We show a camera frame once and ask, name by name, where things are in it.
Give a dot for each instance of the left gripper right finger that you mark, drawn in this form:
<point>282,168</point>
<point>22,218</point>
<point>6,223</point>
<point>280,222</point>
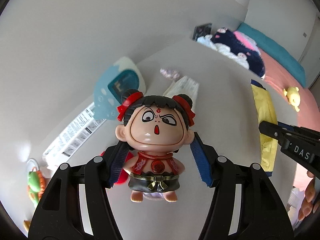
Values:
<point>262,213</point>

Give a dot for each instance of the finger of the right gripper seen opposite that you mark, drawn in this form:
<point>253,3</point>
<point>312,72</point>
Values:
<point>272,130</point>

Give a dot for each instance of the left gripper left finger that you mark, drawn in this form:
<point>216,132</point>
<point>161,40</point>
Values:
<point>58,214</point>

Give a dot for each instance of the yellow snack wrapper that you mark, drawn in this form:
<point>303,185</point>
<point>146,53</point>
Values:
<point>267,120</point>

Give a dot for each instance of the white tissue packet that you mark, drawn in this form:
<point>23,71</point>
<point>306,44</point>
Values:
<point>184,85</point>

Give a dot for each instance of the purple wrapper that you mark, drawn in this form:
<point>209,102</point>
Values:
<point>170,74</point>

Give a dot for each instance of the red black hair doll figure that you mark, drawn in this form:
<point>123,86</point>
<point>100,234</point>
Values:
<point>156,127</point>

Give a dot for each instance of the blue white blister pack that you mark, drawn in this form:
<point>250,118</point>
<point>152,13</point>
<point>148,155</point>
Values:
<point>118,78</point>

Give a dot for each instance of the person's right hand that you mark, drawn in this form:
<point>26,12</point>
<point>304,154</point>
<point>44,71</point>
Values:
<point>307,206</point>

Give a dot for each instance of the yellow plush duck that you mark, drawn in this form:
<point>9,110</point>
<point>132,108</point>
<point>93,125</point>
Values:
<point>293,96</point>

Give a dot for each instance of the green orange frog toy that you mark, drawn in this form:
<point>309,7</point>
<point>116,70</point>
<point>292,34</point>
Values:
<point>36,183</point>

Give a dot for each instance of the pink bed cover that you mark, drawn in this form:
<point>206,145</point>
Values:
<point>279,78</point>

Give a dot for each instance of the teal pillow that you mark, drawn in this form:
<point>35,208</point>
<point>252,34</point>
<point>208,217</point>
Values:
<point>276,51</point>

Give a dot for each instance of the white printed paper strip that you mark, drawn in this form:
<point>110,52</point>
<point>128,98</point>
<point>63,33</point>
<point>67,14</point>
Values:
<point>72,137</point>

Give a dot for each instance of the navy patterned clothing pile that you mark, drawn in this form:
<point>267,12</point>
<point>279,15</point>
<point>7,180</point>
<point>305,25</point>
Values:
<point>228,44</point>

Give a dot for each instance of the black book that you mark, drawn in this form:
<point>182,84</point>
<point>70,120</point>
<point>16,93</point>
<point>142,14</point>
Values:
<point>202,30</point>

